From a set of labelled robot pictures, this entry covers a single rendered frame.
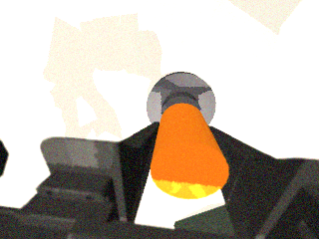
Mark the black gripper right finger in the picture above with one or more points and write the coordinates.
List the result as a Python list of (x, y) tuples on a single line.
[(259, 186)]

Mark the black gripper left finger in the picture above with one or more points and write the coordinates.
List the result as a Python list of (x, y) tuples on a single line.
[(127, 162)]

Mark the orange knob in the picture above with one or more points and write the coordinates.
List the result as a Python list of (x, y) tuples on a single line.
[(187, 162)]

